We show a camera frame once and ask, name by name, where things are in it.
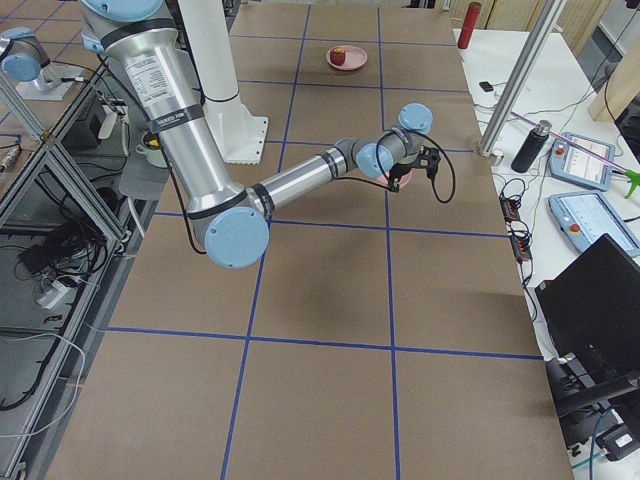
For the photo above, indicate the black laptop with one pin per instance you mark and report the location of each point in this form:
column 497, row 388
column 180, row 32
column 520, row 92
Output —
column 595, row 302

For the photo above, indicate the pink plate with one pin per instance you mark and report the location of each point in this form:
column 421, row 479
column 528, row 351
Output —
column 356, row 58

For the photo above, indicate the pink bowl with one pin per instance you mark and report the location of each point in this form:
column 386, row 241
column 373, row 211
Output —
column 402, row 180

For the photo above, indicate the aluminium frame cart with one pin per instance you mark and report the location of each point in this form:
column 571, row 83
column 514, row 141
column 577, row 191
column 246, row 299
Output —
column 66, row 244

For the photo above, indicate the black bottle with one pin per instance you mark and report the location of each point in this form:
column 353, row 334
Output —
column 531, row 147

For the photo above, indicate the black monitor stand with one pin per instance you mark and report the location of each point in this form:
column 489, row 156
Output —
column 593, row 400

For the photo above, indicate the red bottle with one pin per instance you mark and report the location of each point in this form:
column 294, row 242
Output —
column 468, row 25

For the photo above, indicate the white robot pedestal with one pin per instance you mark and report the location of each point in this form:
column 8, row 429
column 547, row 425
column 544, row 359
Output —
column 240, row 136

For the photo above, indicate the upper teach pendant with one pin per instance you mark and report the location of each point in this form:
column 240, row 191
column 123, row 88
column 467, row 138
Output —
column 570, row 162

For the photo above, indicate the lower teach pendant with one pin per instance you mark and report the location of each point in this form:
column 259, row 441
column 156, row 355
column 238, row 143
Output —
column 585, row 216

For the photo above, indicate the teach pendant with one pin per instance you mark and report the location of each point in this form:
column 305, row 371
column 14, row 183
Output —
column 585, row 216
column 570, row 162

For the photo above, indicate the black orange usb hub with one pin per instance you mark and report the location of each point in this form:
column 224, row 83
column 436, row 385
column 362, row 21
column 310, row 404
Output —
column 519, row 234

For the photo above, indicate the small black device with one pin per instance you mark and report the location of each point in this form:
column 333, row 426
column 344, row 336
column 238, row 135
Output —
column 486, row 86

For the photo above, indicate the white pot with yellow item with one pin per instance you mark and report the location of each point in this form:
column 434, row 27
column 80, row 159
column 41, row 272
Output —
column 151, row 149

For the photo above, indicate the red apple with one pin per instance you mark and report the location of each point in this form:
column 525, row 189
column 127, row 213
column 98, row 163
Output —
column 337, row 56

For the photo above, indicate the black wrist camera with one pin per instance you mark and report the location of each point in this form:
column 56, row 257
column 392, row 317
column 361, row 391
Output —
column 429, row 159

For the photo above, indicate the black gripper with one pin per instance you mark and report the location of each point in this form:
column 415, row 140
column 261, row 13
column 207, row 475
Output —
column 400, row 171

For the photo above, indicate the aluminium frame post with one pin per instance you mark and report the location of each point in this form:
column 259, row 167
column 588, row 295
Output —
column 523, row 66

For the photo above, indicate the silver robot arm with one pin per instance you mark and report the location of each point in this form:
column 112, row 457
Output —
column 202, row 130
column 24, row 59

